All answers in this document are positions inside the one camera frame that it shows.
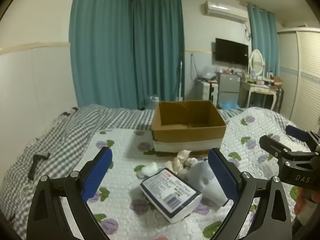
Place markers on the white air conditioner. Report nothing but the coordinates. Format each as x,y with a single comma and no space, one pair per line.
225,11

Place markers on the white standing pole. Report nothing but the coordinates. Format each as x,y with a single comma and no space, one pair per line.
180,80

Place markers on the narrow teal curtain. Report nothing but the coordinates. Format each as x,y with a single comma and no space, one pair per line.
265,45

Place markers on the cream lace cloth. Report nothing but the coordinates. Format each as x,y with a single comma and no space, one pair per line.
181,158

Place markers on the blue plastic bag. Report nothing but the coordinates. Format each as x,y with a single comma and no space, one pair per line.
228,105

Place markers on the clear plastic bag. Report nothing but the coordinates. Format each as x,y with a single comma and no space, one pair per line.
207,72

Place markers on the white oval vanity mirror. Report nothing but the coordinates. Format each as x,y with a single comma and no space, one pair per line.
256,61

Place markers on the small dark item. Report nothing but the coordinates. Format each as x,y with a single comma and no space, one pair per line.
66,113

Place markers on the teal corner curtain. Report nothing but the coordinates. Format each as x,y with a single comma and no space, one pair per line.
157,55

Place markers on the cream wardrobe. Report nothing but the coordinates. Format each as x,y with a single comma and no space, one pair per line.
300,80

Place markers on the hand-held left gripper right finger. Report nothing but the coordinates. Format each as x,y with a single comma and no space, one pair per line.
222,177

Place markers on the white cotton wad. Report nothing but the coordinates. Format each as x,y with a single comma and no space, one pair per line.
152,167

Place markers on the white sock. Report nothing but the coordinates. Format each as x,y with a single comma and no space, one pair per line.
202,180

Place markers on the grey mini fridge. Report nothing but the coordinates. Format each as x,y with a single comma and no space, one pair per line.
228,87

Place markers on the grey checked bed sheet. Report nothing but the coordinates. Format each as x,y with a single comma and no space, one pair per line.
62,135

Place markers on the wide teal curtain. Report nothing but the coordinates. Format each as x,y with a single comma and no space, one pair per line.
100,55

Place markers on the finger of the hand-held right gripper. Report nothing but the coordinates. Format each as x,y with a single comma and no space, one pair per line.
296,133
273,146

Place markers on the person's right hand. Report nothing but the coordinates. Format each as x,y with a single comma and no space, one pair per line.
303,205

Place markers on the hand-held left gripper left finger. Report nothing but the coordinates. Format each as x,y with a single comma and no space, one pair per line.
97,175

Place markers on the white floral quilt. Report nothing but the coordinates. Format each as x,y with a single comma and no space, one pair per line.
120,142

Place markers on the white dressing table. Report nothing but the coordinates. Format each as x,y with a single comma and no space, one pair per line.
257,88

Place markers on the brown cardboard box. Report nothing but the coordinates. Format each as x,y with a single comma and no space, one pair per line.
185,135

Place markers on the white tissue packet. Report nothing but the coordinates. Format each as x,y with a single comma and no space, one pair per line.
170,192

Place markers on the black wall television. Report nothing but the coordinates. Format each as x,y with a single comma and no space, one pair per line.
231,51

